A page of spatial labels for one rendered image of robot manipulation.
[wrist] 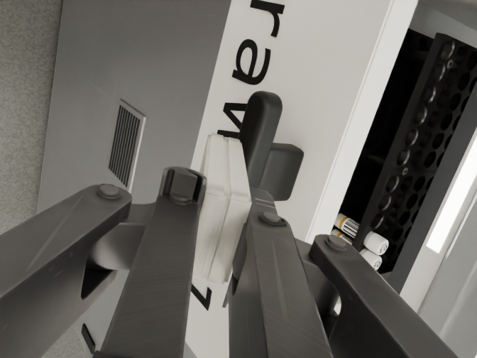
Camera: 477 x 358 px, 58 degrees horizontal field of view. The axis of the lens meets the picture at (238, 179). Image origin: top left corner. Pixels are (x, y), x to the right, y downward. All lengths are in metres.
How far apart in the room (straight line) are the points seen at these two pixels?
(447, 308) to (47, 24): 0.96
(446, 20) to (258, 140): 0.27
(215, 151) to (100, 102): 0.61
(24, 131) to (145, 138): 0.56
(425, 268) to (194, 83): 0.33
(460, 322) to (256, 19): 0.22
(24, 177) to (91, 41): 0.46
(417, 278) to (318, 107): 0.16
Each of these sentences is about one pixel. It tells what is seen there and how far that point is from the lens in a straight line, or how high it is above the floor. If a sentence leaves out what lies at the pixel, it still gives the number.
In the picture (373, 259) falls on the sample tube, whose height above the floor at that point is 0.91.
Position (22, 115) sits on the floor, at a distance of 1.12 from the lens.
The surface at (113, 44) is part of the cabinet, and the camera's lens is 0.74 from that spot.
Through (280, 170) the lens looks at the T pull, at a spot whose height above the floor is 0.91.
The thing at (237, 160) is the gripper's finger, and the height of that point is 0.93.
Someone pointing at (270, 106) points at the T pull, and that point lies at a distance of 0.18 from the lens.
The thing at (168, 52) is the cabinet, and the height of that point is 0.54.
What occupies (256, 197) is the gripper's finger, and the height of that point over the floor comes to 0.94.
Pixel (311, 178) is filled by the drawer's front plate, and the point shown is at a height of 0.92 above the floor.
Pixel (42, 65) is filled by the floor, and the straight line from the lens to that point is 1.10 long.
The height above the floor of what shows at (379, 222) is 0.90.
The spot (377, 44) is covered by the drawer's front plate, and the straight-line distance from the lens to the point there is 0.20.
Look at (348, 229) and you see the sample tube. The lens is 0.32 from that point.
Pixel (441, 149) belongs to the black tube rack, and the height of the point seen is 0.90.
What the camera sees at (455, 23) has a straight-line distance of 0.43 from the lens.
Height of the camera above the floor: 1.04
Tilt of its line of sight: 45 degrees down
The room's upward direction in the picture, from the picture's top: 125 degrees clockwise
